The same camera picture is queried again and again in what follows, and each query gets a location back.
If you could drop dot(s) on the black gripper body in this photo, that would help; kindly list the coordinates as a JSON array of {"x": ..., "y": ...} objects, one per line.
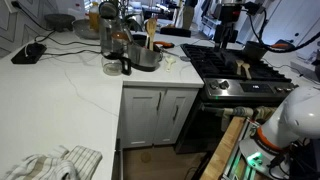
[{"x": 225, "y": 32}]

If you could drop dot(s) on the small black pot orange handle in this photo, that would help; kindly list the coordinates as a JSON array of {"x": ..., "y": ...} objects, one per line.
[{"x": 142, "y": 40}]

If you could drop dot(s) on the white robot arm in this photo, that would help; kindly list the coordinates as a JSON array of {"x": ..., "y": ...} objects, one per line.
[{"x": 297, "y": 116}]

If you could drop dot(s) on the dark pot on right counter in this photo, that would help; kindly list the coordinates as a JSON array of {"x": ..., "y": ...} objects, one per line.
[{"x": 254, "y": 50}]

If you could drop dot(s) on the left wooden spoon on stove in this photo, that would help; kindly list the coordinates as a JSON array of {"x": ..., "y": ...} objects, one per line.
[{"x": 239, "y": 66}]

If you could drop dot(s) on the wooden spoon on stove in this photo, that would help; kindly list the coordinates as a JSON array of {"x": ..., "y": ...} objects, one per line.
[
  {"x": 239, "y": 66},
  {"x": 246, "y": 67}
]

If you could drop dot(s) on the right wooden spoon on stove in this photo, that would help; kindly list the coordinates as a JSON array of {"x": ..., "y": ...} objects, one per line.
[{"x": 246, "y": 67}]

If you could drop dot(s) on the black gas stove range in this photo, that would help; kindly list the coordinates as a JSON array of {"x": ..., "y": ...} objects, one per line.
[{"x": 223, "y": 88}]

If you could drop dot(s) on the wooden spatula in pot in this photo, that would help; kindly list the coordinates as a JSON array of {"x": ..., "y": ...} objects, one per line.
[{"x": 151, "y": 29}]

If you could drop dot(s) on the large stainless steel pot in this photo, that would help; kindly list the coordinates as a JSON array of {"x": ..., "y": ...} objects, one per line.
[{"x": 142, "y": 58}]

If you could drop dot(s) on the white spoon rest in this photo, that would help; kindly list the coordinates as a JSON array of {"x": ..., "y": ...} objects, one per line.
[{"x": 170, "y": 61}]

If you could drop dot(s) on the right white cabinet door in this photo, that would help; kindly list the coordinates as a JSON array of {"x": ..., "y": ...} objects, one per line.
[{"x": 175, "y": 108}]

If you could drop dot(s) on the white cabinet door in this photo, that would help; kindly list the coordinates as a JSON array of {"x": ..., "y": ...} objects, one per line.
[
  {"x": 175, "y": 108},
  {"x": 139, "y": 115}
]

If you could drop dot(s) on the left white cabinet door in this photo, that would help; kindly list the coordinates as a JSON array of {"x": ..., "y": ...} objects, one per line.
[{"x": 139, "y": 115}]

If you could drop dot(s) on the orange juice bottle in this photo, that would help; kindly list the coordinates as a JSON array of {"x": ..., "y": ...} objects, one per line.
[{"x": 94, "y": 16}]

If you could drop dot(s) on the metal mixing bowl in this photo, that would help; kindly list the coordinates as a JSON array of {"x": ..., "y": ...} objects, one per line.
[{"x": 82, "y": 29}]

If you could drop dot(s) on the wooden butcher block cart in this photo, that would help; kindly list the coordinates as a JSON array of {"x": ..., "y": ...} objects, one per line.
[{"x": 218, "y": 161}]

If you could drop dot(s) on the grey stone mortar bowl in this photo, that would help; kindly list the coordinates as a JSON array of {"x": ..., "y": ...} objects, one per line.
[{"x": 60, "y": 22}]

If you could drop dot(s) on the striped kitchen towel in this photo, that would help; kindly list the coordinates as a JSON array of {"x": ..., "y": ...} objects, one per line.
[{"x": 79, "y": 163}]

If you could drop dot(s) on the towel on oven handle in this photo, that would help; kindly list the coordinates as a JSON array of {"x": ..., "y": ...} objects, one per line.
[{"x": 260, "y": 114}]

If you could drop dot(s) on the glass coffee pot black handle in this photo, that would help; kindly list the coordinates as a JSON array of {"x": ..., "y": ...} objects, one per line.
[{"x": 113, "y": 40}]

